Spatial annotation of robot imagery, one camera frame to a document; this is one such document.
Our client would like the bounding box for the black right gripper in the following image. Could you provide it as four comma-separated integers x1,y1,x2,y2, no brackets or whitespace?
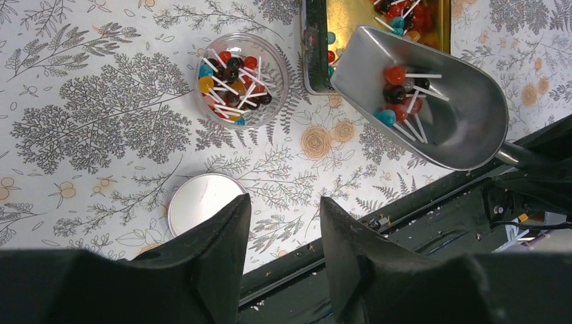
493,116,571,215

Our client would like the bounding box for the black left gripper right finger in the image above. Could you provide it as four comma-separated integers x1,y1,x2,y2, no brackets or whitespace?
320,197,492,323

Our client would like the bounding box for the metal scoop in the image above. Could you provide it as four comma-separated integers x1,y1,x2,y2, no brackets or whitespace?
336,43,509,170

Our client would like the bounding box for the white jar lid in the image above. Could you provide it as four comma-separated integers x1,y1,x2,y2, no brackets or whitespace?
167,173,246,237

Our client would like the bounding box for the floral tablecloth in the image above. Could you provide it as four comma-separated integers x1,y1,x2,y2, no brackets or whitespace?
0,0,572,275

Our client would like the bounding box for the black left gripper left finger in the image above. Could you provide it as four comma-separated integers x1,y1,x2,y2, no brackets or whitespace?
1,194,252,323

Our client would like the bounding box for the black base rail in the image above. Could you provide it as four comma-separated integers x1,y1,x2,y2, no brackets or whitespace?
237,162,571,323

